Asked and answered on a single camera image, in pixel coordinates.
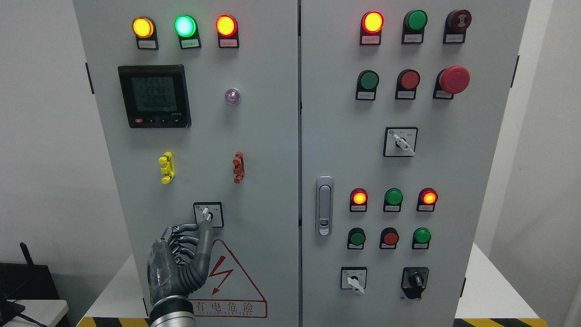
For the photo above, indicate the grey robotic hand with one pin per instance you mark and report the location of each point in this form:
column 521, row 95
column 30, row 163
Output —
column 179, row 262

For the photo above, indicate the door rotary switch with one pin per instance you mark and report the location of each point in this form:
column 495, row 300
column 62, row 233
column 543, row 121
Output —
column 203, row 210

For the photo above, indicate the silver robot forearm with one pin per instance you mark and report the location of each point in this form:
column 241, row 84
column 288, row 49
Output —
column 172, row 311

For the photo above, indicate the green lit indicator light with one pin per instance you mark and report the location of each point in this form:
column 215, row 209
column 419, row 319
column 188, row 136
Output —
column 188, row 32

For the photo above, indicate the yellow indicator light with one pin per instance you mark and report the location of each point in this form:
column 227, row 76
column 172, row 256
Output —
column 146, row 33

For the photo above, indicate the red electrical hazard sticker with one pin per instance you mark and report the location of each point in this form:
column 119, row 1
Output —
column 229, row 292

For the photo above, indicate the yellow plastic clip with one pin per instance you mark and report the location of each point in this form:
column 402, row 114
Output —
column 167, row 167

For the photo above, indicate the red plastic clip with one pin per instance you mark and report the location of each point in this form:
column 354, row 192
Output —
column 239, row 167

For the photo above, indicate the white side table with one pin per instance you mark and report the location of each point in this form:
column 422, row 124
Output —
column 51, row 313

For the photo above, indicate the black router with antenna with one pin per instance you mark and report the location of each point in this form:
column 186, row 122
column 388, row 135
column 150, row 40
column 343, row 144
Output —
column 27, row 281

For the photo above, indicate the black digital power meter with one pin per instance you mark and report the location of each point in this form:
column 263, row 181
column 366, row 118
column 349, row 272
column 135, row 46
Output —
column 155, row 96

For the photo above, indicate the small clear light bulb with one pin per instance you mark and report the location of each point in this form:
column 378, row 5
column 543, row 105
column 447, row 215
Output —
column 232, row 96

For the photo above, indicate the green push button lower left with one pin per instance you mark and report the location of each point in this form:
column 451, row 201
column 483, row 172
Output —
column 356, row 239

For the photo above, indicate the green push button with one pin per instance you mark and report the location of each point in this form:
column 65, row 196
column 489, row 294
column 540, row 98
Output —
column 356, row 239
column 367, row 82
column 421, row 239

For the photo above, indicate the lit red indicator lower left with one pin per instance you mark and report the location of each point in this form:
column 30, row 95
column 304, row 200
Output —
column 358, row 201

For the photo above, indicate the lit red indicator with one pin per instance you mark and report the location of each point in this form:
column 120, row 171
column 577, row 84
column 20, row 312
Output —
column 358, row 201
column 426, row 201

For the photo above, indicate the grey electrical cabinet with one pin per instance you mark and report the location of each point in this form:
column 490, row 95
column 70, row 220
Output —
column 296, row 68

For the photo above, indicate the red push button lower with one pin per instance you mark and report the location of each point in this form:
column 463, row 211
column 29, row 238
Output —
column 389, row 238

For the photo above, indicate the red push button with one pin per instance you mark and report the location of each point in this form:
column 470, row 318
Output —
column 389, row 238
column 406, row 85

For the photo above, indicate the green indicator lower middle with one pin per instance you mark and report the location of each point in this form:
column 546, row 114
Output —
column 393, row 199

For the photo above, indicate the red indicator light left door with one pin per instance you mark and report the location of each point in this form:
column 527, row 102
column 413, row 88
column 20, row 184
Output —
column 227, row 31

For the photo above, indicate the red indicator light door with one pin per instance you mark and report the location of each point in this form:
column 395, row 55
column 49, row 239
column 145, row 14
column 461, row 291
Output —
column 227, row 31
column 371, row 28

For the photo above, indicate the green push button lower right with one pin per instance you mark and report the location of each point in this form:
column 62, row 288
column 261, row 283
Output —
column 421, row 239

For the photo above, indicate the lit red indicator lower right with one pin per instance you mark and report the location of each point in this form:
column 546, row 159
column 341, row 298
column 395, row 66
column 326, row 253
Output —
column 426, row 201

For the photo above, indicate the green push button upper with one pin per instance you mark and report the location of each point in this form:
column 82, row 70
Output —
column 367, row 82

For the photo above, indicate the red push button upper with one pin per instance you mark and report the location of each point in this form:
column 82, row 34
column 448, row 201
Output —
column 406, row 85

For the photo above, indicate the red indicator light right door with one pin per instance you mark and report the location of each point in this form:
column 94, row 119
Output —
column 371, row 28

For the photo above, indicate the red emergency stop button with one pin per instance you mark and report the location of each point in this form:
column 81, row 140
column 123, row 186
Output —
column 450, row 81

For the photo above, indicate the green indicator top row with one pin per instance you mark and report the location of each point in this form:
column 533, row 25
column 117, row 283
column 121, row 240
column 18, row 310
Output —
column 413, row 27

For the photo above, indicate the dark red buzzer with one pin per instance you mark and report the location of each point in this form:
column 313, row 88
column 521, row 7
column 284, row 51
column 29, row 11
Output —
column 456, row 25

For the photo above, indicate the silver door handle lock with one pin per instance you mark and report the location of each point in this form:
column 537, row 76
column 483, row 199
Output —
column 324, row 205

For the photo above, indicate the lower white rotary switch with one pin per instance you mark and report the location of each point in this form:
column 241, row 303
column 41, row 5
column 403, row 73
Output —
column 353, row 278

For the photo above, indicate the black knob selector switch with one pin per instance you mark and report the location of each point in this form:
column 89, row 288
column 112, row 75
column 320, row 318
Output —
column 414, row 281

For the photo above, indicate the upper right rotary switch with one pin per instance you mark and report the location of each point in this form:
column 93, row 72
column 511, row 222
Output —
column 400, row 142

